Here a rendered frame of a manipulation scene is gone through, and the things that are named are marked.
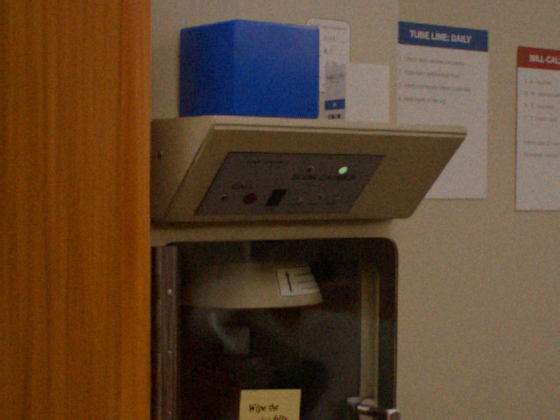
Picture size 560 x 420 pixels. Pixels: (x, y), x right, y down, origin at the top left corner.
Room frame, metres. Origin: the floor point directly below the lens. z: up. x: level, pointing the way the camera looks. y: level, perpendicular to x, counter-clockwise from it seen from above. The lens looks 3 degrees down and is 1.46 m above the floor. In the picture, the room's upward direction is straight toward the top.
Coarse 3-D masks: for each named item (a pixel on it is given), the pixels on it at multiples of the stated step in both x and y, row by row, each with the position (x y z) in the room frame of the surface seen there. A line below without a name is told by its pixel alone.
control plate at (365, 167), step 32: (224, 160) 1.23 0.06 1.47; (256, 160) 1.25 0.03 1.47; (288, 160) 1.27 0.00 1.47; (320, 160) 1.29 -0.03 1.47; (352, 160) 1.32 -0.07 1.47; (224, 192) 1.27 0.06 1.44; (256, 192) 1.29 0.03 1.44; (288, 192) 1.31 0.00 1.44; (320, 192) 1.34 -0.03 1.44; (352, 192) 1.36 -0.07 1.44
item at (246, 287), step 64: (192, 256) 1.30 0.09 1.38; (256, 256) 1.34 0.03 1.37; (320, 256) 1.39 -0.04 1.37; (384, 256) 1.44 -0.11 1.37; (192, 320) 1.30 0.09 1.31; (256, 320) 1.34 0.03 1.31; (320, 320) 1.39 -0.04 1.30; (384, 320) 1.44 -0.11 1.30; (192, 384) 1.30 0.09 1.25; (256, 384) 1.34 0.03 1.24; (320, 384) 1.39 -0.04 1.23; (384, 384) 1.44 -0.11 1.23
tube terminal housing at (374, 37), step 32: (160, 0) 1.29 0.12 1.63; (192, 0) 1.31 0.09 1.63; (224, 0) 1.33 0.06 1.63; (256, 0) 1.36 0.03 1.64; (288, 0) 1.38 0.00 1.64; (320, 0) 1.40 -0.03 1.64; (352, 0) 1.43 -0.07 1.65; (384, 0) 1.46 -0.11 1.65; (160, 32) 1.29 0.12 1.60; (352, 32) 1.43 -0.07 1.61; (384, 32) 1.46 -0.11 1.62; (160, 64) 1.29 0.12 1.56; (384, 64) 1.46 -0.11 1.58; (160, 96) 1.29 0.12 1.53; (320, 96) 1.40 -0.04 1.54; (160, 224) 1.29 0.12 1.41; (192, 224) 1.31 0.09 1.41; (224, 224) 1.33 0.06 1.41; (256, 224) 1.36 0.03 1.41; (288, 224) 1.38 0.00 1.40; (320, 224) 1.41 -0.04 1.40; (352, 224) 1.43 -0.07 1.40; (384, 224) 1.46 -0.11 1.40
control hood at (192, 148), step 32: (160, 128) 1.26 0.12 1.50; (192, 128) 1.22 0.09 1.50; (224, 128) 1.20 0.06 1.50; (256, 128) 1.22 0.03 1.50; (288, 128) 1.24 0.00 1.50; (320, 128) 1.26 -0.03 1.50; (352, 128) 1.28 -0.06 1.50; (384, 128) 1.31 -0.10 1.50; (416, 128) 1.33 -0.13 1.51; (448, 128) 1.36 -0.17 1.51; (160, 160) 1.26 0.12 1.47; (192, 160) 1.22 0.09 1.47; (384, 160) 1.34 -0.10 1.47; (416, 160) 1.37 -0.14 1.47; (448, 160) 1.39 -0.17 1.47; (160, 192) 1.26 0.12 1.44; (192, 192) 1.25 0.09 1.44; (384, 192) 1.39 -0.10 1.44; (416, 192) 1.41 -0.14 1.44
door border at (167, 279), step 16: (176, 256) 1.29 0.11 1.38; (176, 272) 1.29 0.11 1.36; (160, 288) 1.27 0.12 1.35; (176, 288) 1.29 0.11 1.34; (176, 304) 1.29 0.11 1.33; (176, 320) 1.29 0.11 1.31; (160, 336) 1.27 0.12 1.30; (176, 336) 1.29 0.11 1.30; (160, 352) 1.27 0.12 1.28; (176, 352) 1.29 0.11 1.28; (160, 368) 1.28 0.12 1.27; (160, 384) 1.27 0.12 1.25; (160, 400) 1.27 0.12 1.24
